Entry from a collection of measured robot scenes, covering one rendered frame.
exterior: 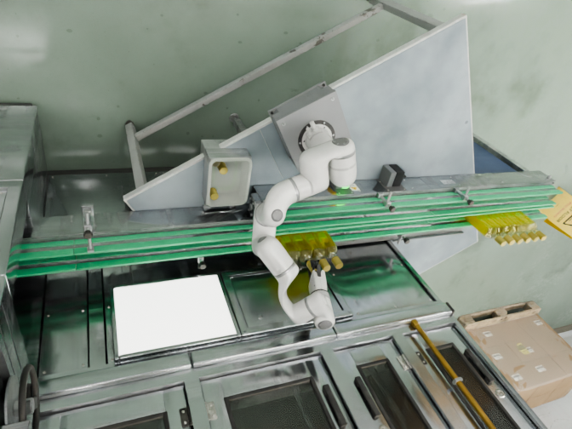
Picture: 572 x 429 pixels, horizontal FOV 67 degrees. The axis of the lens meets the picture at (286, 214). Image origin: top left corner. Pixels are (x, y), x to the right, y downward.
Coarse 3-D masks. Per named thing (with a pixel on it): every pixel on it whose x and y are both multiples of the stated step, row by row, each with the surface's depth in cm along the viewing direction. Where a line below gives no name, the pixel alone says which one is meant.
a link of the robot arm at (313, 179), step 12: (324, 144) 144; (336, 144) 143; (348, 144) 143; (300, 156) 142; (312, 156) 140; (324, 156) 140; (336, 156) 141; (348, 156) 143; (300, 168) 143; (312, 168) 140; (324, 168) 142; (300, 180) 144; (312, 180) 143; (324, 180) 145; (300, 192) 144; (312, 192) 146
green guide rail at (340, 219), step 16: (400, 208) 212; (416, 208) 215; (432, 208) 217; (448, 208) 220; (464, 208) 223; (480, 208) 226; (496, 208) 229; (512, 208) 232; (288, 224) 186; (304, 224) 187; (320, 224) 189; (336, 224) 191
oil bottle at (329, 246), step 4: (316, 232) 190; (320, 232) 190; (324, 232) 190; (320, 236) 188; (324, 236) 188; (328, 236) 188; (320, 240) 186; (324, 240) 186; (328, 240) 186; (332, 240) 186; (324, 244) 183; (328, 244) 184; (332, 244) 184; (324, 248) 183; (328, 248) 182; (332, 248) 182; (336, 248) 183; (328, 252) 182; (332, 252) 182; (336, 252) 183; (324, 256) 184; (328, 256) 183
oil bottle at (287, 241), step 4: (276, 236) 186; (280, 236) 183; (284, 236) 183; (288, 236) 184; (280, 240) 182; (284, 240) 181; (288, 240) 181; (292, 240) 182; (284, 244) 179; (288, 244) 179; (292, 244) 179; (284, 248) 178; (288, 248) 177; (292, 248) 178; (296, 248) 178; (288, 252) 176; (292, 252) 176; (296, 252) 176; (292, 256) 175; (296, 256) 176
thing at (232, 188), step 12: (216, 168) 175; (228, 168) 177; (240, 168) 179; (216, 180) 179; (228, 180) 181; (240, 180) 183; (228, 192) 185; (240, 192) 184; (216, 204) 177; (228, 204) 179; (240, 204) 182
